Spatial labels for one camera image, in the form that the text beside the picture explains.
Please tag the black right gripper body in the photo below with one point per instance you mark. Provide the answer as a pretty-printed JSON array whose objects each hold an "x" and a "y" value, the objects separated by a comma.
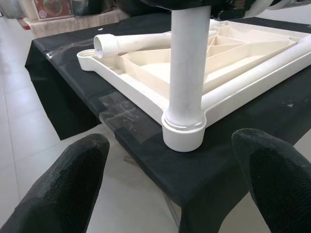
[{"x": 230, "y": 8}]

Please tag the woven wicker bench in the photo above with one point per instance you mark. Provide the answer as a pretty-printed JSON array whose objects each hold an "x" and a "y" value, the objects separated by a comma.
[{"x": 73, "y": 23}]

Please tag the black plastic bag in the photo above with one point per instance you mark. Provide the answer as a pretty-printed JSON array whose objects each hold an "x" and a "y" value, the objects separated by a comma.
[{"x": 97, "y": 7}]

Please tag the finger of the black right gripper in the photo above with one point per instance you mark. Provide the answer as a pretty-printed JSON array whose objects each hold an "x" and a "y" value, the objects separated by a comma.
[{"x": 175, "y": 4}]

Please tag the black table cloth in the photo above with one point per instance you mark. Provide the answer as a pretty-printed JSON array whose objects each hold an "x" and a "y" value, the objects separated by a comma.
[{"x": 218, "y": 170}]

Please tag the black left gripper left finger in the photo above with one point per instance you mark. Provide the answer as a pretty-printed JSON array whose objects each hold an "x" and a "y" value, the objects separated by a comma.
[{"x": 60, "y": 189}]

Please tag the white plastic children table top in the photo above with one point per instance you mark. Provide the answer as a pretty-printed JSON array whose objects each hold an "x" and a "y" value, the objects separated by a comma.
[{"x": 150, "y": 72}]

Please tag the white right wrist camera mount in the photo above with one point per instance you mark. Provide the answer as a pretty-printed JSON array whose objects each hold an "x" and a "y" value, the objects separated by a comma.
[{"x": 257, "y": 7}]

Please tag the red printed cardboard box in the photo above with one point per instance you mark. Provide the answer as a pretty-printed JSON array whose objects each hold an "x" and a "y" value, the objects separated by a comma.
[{"x": 52, "y": 8}]

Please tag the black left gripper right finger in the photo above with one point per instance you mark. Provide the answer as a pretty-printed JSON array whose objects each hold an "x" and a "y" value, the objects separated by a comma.
[{"x": 279, "y": 184}]

